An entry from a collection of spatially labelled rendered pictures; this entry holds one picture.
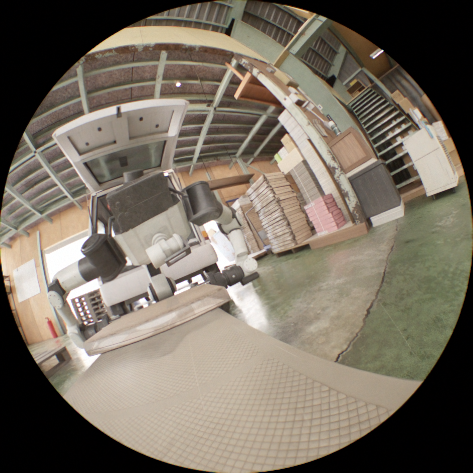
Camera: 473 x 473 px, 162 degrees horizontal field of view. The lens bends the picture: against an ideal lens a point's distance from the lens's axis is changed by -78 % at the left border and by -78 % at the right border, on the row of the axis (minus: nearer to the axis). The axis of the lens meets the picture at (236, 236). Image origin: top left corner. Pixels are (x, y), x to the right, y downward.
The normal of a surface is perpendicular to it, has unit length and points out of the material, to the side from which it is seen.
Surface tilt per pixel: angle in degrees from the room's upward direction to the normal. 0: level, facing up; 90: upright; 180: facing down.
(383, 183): 90
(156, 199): 130
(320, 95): 90
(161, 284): 83
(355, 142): 90
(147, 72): 180
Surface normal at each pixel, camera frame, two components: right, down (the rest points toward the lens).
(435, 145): -0.91, 0.40
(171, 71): 0.40, 0.91
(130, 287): 0.36, -0.23
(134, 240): 0.64, 0.37
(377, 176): -0.82, 0.33
